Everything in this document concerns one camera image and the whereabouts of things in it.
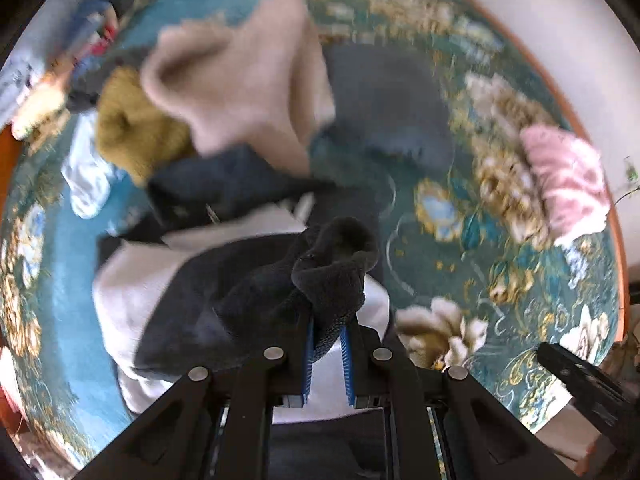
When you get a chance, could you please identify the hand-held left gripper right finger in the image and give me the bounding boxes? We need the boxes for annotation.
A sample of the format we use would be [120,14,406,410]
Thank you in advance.
[340,321,576,480]

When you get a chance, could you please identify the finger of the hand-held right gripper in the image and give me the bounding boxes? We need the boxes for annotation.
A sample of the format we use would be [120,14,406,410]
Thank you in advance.
[537,342,640,448]

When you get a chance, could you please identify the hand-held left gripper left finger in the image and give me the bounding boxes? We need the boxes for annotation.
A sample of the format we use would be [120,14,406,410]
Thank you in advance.
[75,310,315,480]

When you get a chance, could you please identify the black and white jacket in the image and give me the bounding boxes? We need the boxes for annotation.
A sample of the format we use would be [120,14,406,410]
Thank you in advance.
[92,207,398,423]

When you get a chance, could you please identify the teal floral bedspread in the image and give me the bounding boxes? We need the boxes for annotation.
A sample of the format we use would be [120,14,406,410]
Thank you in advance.
[0,0,626,471]

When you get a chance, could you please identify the folded pink garment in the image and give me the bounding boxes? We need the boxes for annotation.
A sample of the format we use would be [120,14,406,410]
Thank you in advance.
[520,124,612,246]

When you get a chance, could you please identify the green houseplant sprig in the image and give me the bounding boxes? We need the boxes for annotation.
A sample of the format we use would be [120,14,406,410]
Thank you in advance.
[617,157,640,206]

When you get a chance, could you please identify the light blue shirt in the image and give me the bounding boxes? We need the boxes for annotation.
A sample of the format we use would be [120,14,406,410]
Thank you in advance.
[61,110,131,218]

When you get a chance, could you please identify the olive fleece sweater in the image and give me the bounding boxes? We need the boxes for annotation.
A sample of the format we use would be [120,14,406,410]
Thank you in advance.
[95,67,196,188]

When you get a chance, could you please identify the beige fleece garment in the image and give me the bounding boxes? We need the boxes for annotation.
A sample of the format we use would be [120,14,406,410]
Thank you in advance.
[140,0,337,173]

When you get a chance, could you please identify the folded floral blanket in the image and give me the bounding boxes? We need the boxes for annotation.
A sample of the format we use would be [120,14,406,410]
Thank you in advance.
[10,0,121,141]

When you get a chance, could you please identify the folded light blue quilt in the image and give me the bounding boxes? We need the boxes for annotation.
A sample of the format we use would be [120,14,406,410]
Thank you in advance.
[0,0,131,126]

